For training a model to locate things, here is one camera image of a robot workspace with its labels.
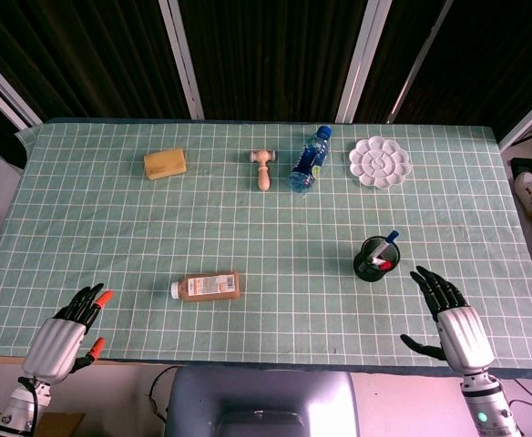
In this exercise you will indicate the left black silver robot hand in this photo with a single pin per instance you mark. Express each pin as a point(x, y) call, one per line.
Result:
point(54, 346)

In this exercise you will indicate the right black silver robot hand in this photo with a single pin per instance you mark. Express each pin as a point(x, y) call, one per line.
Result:
point(464, 337)

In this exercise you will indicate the blue cap whiteboard marker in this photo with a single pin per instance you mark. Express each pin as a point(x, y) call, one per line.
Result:
point(385, 244)

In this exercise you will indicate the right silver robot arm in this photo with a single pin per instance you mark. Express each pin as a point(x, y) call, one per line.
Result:
point(487, 405)

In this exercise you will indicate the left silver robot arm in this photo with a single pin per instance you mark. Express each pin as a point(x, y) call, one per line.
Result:
point(17, 412)

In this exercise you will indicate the red cap whiteboard marker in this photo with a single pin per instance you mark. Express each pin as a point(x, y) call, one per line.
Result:
point(381, 264)

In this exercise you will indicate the black mesh pen holder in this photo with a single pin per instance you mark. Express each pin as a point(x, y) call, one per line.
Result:
point(364, 268)

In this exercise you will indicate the brown juice bottle white cap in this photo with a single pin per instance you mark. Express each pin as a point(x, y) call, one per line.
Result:
point(209, 286)

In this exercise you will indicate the white flower paint palette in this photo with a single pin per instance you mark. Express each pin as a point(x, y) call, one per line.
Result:
point(380, 162)

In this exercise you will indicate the grey robot torso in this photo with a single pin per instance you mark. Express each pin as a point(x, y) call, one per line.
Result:
point(261, 400)

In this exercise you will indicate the yellow sponge block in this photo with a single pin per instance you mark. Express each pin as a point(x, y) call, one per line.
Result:
point(166, 163)

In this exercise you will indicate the blue plastic water bottle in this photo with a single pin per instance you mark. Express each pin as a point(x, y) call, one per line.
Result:
point(309, 159)

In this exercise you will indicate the green white checked tablecloth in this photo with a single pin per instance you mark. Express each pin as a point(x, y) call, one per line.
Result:
point(257, 218)

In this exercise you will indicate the small wooden mallet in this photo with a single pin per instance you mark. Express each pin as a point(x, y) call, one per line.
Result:
point(262, 173)

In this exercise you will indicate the white partition frame post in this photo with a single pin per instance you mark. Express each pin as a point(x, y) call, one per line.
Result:
point(181, 59)
point(528, 116)
point(361, 64)
point(6, 93)

